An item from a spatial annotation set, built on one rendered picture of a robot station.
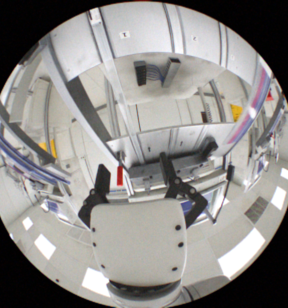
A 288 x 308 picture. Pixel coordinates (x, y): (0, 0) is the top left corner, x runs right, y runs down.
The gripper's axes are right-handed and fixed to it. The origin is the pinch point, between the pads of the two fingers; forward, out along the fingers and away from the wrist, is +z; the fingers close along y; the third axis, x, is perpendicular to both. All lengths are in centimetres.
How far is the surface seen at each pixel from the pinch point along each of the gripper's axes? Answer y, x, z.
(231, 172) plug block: 24.2, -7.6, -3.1
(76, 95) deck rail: -8.0, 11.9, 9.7
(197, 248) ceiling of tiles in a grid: 66, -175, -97
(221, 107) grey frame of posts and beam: 60, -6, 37
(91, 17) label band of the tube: -0.3, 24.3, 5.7
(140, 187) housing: -3.9, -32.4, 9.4
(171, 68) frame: 21.7, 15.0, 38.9
